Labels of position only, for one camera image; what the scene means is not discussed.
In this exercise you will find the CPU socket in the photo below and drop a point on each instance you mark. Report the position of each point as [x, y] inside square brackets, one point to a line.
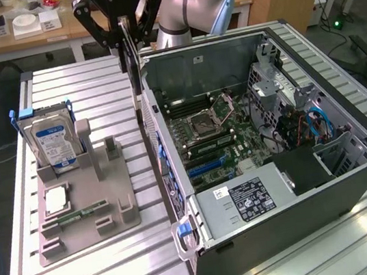
[204, 125]

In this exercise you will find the open black PC case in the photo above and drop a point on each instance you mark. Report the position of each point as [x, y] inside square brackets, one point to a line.
[289, 242]

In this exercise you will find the blue case latch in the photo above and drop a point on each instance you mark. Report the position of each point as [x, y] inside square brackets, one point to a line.
[183, 231]

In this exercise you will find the low metal disk bay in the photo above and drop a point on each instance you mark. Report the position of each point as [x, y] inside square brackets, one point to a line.
[345, 155]

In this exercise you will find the long black expansion slot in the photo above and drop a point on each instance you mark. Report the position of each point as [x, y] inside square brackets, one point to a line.
[204, 159]

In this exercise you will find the RAM stick with black chips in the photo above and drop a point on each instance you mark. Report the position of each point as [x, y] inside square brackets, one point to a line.
[210, 144]

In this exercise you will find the black plastic shroud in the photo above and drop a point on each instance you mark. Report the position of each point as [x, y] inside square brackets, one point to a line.
[302, 171]

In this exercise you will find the plain white box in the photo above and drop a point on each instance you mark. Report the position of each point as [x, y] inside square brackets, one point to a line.
[49, 22]

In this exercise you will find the red packet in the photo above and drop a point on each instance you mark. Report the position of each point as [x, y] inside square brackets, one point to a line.
[50, 2]

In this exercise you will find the green RAM stick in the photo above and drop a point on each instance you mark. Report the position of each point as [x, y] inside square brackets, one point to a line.
[81, 213]

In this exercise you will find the white cup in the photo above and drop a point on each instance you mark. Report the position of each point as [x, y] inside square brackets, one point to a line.
[7, 1]

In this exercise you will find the device with green light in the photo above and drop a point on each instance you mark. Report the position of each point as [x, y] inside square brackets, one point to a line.
[337, 23]

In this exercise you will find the silver CPU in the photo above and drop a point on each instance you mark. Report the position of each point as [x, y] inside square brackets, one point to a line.
[56, 199]

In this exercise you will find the tall metal disk bay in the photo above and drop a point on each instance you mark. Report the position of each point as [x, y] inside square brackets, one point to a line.
[266, 87]

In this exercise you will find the green motherboard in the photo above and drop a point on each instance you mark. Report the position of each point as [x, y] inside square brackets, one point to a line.
[239, 143]

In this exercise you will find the green graphics card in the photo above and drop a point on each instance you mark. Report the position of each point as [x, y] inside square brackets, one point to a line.
[133, 75]

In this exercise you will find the hard disk with blue caddy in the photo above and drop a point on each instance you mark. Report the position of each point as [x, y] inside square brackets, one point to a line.
[53, 146]

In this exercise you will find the white box with round roll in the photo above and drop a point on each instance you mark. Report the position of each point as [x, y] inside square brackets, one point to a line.
[27, 27]

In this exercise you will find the grey power supply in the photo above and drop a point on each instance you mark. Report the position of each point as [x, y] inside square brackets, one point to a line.
[223, 218]

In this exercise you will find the blue expansion slot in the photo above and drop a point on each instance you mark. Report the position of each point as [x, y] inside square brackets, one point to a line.
[205, 168]

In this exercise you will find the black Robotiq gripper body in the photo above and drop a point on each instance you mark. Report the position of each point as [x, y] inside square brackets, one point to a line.
[118, 2]

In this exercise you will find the grey parts rack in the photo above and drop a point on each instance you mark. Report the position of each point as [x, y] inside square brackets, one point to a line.
[85, 193]

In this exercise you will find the white floor device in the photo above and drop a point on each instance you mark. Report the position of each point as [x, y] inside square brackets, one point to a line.
[320, 10]

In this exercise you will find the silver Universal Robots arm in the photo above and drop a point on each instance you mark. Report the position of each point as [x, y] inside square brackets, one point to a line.
[181, 6]

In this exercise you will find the metal socket cover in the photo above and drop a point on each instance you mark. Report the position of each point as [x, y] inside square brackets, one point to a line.
[223, 104]

